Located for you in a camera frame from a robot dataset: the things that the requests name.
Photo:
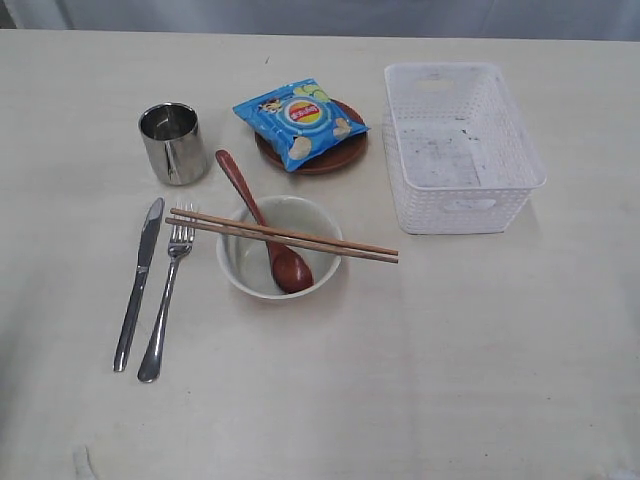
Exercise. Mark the brown wooden handled utensil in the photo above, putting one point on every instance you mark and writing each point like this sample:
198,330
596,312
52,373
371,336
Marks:
288,269

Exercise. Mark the brown wooden chopstick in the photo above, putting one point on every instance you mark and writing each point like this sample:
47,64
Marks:
303,244
216,222

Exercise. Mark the brown round plate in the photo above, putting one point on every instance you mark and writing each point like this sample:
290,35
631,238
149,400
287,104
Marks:
335,158

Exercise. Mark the blue chips bag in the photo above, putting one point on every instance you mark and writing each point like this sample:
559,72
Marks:
299,120

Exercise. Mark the silver metal fork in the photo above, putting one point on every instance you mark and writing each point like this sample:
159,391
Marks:
179,246

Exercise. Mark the white perforated plastic basket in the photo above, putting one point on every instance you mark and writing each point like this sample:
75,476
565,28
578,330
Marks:
459,157

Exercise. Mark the silver metal table knife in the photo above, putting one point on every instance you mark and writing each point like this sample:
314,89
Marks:
146,249

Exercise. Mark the shiny steel cup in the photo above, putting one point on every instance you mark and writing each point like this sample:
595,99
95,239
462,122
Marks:
171,135

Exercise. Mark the white curtain backdrop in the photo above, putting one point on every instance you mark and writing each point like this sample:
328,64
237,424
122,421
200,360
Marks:
584,20

